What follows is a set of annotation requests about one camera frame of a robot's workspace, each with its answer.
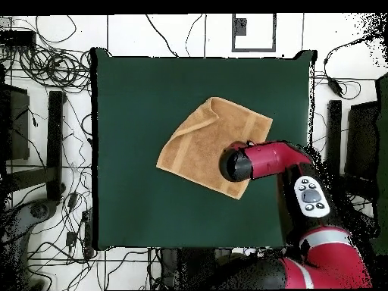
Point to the tan terry towel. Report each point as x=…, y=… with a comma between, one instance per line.
x=206, y=145

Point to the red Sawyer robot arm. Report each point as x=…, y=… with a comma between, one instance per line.
x=272, y=157

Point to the flat black device box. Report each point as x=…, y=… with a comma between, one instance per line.
x=16, y=38

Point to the dark green table cloth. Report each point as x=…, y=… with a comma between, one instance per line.
x=136, y=85
x=382, y=151

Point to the black power strip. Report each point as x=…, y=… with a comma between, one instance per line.
x=88, y=233

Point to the grey square floor hatch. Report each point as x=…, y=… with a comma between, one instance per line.
x=239, y=27

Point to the black power adapter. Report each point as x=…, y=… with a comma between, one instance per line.
x=71, y=239
x=335, y=86

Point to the black equipment box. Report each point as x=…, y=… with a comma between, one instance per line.
x=362, y=136
x=18, y=121

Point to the grey black office chair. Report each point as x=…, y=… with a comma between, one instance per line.
x=18, y=221

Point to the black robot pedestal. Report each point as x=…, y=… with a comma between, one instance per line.
x=194, y=266

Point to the black table frame bar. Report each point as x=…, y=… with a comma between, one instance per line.
x=55, y=136
x=334, y=127

